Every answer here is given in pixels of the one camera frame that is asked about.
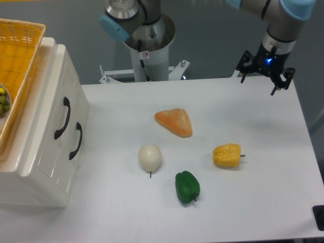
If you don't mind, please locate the black cable on pedestal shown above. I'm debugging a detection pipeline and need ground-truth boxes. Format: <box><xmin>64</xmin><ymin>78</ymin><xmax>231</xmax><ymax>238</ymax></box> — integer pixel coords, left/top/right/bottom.
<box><xmin>137</xmin><ymin>39</ymin><xmax>152</xmax><ymax>82</ymax></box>

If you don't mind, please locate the bowl of green olives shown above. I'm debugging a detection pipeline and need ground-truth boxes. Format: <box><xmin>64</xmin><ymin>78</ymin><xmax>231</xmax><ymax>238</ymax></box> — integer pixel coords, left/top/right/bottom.
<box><xmin>0</xmin><ymin>84</ymin><xmax>12</xmax><ymax>118</ymax></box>

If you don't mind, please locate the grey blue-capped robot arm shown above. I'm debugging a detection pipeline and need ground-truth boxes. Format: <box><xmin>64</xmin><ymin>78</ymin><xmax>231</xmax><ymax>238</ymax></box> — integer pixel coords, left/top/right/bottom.
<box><xmin>100</xmin><ymin>1</ymin><xmax>315</xmax><ymax>91</ymax></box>

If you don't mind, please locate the black corner device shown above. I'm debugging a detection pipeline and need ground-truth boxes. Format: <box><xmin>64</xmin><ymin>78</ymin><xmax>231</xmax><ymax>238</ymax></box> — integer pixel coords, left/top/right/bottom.
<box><xmin>312</xmin><ymin>205</ymin><xmax>324</xmax><ymax>231</ymax></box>

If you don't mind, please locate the yellow woven basket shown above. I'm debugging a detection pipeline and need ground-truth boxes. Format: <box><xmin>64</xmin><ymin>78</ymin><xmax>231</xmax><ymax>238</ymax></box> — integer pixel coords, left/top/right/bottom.
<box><xmin>1</xmin><ymin>19</ymin><xmax>46</xmax><ymax>152</ymax></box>

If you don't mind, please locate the white toy onion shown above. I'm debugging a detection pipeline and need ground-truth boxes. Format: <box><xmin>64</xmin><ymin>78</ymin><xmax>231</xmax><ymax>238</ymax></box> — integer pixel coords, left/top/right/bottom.
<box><xmin>138</xmin><ymin>144</ymin><xmax>162</xmax><ymax>177</ymax></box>

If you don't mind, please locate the orange bread piece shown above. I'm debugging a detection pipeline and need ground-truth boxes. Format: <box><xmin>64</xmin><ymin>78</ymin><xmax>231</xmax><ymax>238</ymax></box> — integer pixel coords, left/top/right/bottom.
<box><xmin>154</xmin><ymin>108</ymin><xmax>192</xmax><ymax>138</ymax></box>

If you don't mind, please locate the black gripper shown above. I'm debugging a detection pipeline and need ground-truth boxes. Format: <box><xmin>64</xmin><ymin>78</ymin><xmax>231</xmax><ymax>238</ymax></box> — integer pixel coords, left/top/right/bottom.
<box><xmin>235</xmin><ymin>44</ymin><xmax>295</xmax><ymax>96</ymax></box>

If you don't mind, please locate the yellow toy bell pepper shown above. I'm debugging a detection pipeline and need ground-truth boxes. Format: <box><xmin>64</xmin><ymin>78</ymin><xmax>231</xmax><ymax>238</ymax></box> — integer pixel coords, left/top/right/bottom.
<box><xmin>213</xmin><ymin>143</ymin><xmax>244</xmax><ymax>167</ymax></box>

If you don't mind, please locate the white drawer cabinet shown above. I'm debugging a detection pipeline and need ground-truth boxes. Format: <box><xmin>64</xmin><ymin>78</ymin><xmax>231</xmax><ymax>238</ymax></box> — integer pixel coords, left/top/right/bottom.
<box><xmin>1</xmin><ymin>37</ymin><xmax>89</xmax><ymax>207</ymax></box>

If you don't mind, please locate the green toy bell pepper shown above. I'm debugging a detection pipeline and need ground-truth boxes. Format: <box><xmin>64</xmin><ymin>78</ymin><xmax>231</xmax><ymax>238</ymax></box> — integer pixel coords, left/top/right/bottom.
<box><xmin>175</xmin><ymin>171</ymin><xmax>200</xmax><ymax>205</ymax></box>

